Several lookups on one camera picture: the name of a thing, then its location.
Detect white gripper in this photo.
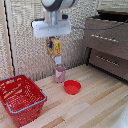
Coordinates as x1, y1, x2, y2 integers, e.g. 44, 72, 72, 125
31, 17, 72, 50

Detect brown drawer cabinet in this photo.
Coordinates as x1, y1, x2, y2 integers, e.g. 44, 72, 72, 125
82, 9, 128, 83

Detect mauve plastic cup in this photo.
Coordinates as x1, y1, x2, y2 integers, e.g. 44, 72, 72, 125
54, 65, 67, 84

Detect red plastic bowl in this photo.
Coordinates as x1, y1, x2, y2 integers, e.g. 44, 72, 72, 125
63, 79, 82, 96

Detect black vertical wall strip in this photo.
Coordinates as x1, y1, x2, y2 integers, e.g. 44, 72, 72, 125
2, 0, 15, 78

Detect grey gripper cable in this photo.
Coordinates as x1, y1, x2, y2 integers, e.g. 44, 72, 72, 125
70, 18, 128, 32

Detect silver drawer handle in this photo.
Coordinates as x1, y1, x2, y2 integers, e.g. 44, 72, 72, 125
89, 33, 120, 44
95, 54, 122, 67

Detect red shopping basket blue handles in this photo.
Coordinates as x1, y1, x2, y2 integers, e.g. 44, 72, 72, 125
0, 74, 48, 128

